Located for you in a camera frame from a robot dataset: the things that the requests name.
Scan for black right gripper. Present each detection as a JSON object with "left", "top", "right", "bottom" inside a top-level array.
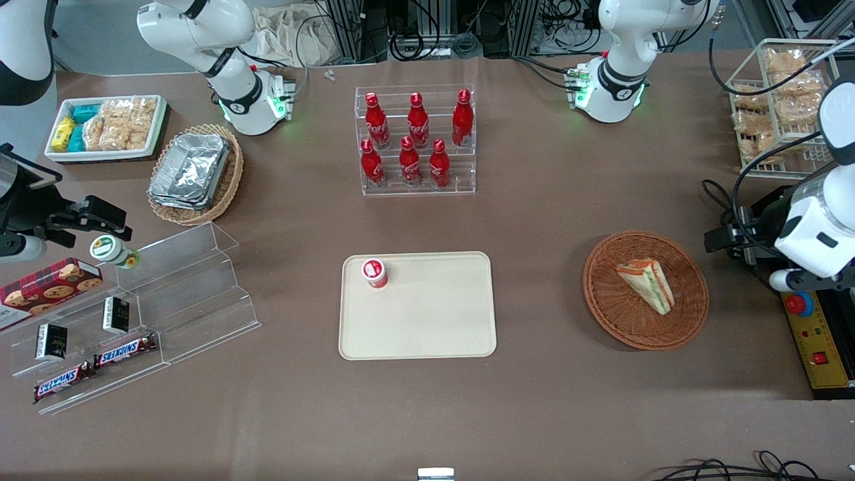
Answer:
[{"left": 0, "top": 164, "right": 133, "bottom": 243}]

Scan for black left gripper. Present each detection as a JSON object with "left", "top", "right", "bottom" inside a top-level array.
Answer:
[{"left": 704, "top": 186, "right": 800, "bottom": 269}]

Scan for triangular sandwich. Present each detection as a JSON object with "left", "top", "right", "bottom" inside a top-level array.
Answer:
[{"left": 615, "top": 259, "right": 676, "bottom": 316}]

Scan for aluminium foil tray stack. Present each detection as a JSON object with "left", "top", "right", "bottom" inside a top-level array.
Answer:
[{"left": 148, "top": 133, "right": 232, "bottom": 212}]

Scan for brown round wicker basket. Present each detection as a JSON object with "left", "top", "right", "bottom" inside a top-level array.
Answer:
[{"left": 582, "top": 230, "right": 710, "bottom": 351}]

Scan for light oval wicker basket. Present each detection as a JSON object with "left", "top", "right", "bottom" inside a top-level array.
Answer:
[{"left": 146, "top": 123, "right": 244, "bottom": 227}]

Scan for cream plastic serving tray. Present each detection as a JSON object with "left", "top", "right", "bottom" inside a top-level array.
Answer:
[{"left": 338, "top": 251, "right": 498, "bottom": 361}]

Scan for green lidded white cup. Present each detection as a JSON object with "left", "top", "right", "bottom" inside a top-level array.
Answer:
[{"left": 90, "top": 234, "right": 142, "bottom": 271}]

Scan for white rectangular snack bin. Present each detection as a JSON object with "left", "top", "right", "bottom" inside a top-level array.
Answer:
[{"left": 44, "top": 95, "right": 168, "bottom": 164}]

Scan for clear rice cracker bag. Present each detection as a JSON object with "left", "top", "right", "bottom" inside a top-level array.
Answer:
[
  {"left": 774, "top": 94, "right": 829, "bottom": 129},
  {"left": 753, "top": 130, "right": 804, "bottom": 166},
  {"left": 82, "top": 117, "right": 108, "bottom": 152},
  {"left": 130, "top": 98, "right": 158, "bottom": 132},
  {"left": 102, "top": 123, "right": 153, "bottom": 152},
  {"left": 732, "top": 110, "right": 777, "bottom": 139},
  {"left": 99, "top": 99, "right": 134, "bottom": 125},
  {"left": 731, "top": 83, "right": 770, "bottom": 112},
  {"left": 771, "top": 71, "right": 825, "bottom": 98},
  {"left": 763, "top": 47, "right": 808, "bottom": 75}
]

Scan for red plaid cookie box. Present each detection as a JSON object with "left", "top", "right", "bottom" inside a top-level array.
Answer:
[{"left": 0, "top": 257, "right": 104, "bottom": 332}]

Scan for small black white box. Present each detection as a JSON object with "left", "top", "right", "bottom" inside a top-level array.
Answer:
[
  {"left": 102, "top": 296, "right": 132, "bottom": 335},
  {"left": 34, "top": 323, "right": 69, "bottom": 363}
]

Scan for yellow snack packet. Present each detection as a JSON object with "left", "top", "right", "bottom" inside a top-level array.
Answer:
[{"left": 51, "top": 116, "right": 77, "bottom": 153}]

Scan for clear acrylic stepped shelf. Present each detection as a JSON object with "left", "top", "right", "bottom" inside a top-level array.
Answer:
[{"left": 0, "top": 221, "right": 263, "bottom": 417}]

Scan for snickers chocolate bar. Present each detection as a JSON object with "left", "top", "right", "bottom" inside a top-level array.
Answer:
[
  {"left": 33, "top": 361, "right": 96, "bottom": 405},
  {"left": 93, "top": 333, "right": 159, "bottom": 370}
]

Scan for yellow emergency stop control box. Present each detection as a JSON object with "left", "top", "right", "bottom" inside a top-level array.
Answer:
[{"left": 780, "top": 287, "right": 854, "bottom": 392}]

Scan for black countertop appliance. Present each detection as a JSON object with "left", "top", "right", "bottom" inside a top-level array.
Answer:
[{"left": 738, "top": 187, "right": 855, "bottom": 402}]

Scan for white crumpled cloth bag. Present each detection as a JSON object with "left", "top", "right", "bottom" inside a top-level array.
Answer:
[{"left": 252, "top": 5, "right": 338, "bottom": 68}]

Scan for clear acrylic bottle rack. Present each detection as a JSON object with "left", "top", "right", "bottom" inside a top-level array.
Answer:
[{"left": 353, "top": 84, "right": 477, "bottom": 197}]

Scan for red cola bottle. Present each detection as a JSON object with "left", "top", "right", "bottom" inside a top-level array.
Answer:
[
  {"left": 428, "top": 138, "right": 452, "bottom": 189},
  {"left": 365, "top": 92, "right": 391, "bottom": 150},
  {"left": 407, "top": 92, "right": 431, "bottom": 149},
  {"left": 399, "top": 136, "right": 423, "bottom": 188},
  {"left": 360, "top": 138, "right": 386, "bottom": 188},
  {"left": 452, "top": 89, "right": 475, "bottom": 148}
]

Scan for red white lidded cup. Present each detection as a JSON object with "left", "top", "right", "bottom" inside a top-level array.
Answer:
[{"left": 361, "top": 258, "right": 390, "bottom": 289}]

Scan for black appliance power cable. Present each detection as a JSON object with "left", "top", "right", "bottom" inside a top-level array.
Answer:
[{"left": 701, "top": 178, "right": 762, "bottom": 281}]

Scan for white wire basket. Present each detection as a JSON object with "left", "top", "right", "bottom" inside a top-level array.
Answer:
[{"left": 724, "top": 38, "right": 855, "bottom": 180}]

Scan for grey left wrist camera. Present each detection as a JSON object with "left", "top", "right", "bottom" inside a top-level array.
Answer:
[{"left": 768, "top": 267, "right": 814, "bottom": 295}]

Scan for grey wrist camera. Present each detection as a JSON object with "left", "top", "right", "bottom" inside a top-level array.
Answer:
[
  {"left": 768, "top": 267, "right": 814, "bottom": 295},
  {"left": 0, "top": 233, "right": 48, "bottom": 263}
]

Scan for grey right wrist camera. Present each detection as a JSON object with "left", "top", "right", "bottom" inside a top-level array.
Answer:
[{"left": 0, "top": 233, "right": 48, "bottom": 263}]

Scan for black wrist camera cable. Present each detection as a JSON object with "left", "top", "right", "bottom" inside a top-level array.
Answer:
[{"left": 707, "top": 17, "right": 855, "bottom": 222}]

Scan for black tangled floor cables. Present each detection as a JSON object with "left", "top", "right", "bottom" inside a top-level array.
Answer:
[{"left": 650, "top": 450, "right": 821, "bottom": 481}]

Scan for coiled black cable bundle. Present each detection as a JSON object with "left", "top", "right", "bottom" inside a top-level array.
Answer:
[{"left": 389, "top": 20, "right": 443, "bottom": 62}]

